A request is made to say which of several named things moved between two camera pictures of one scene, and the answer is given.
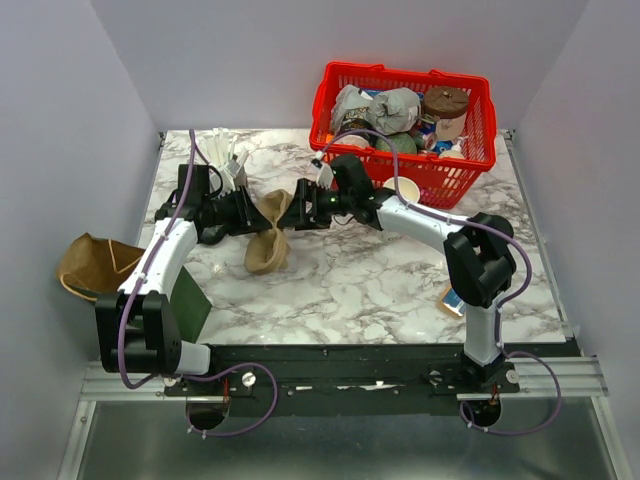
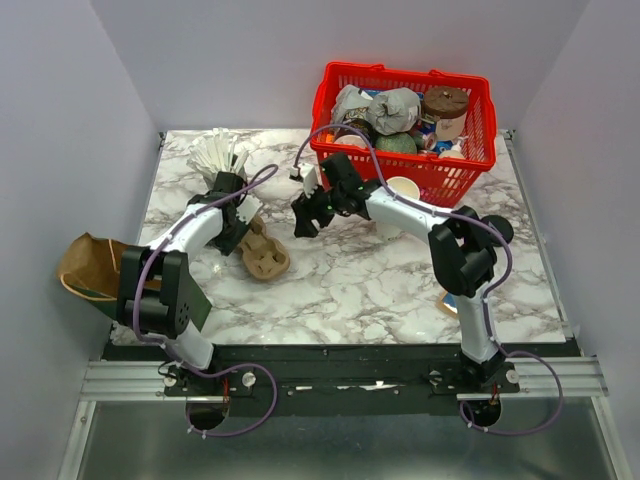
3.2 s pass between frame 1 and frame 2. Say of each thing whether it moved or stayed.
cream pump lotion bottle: stayed
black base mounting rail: stayed
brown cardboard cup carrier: moved
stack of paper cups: stayed
